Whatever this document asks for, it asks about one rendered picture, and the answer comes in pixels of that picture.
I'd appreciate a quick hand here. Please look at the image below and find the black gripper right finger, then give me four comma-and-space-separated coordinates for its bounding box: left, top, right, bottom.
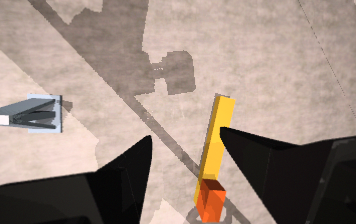
219, 126, 356, 224

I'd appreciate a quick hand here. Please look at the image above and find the yellow and orange bar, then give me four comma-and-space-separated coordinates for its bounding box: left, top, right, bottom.
193, 96, 235, 222

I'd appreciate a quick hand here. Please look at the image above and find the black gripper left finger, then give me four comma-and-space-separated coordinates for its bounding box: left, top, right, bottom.
0, 135, 153, 224

